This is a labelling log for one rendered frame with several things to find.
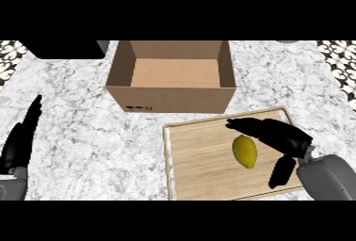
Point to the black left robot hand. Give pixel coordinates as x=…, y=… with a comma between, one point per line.
x=20, y=138

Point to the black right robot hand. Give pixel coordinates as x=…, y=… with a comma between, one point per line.
x=277, y=135

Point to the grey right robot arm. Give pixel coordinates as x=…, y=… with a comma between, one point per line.
x=326, y=177

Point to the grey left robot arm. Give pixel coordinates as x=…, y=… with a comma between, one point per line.
x=12, y=185

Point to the yellow lemon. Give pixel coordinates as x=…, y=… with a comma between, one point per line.
x=244, y=151

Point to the pale wooden tray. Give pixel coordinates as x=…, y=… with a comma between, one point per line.
x=212, y=163

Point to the brown cardboard box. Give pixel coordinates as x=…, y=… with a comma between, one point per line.
x=171, y=78

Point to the grey round object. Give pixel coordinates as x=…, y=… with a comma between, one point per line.
x=286, y=41

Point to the black appliance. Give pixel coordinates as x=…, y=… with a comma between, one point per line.
x=65, y=48

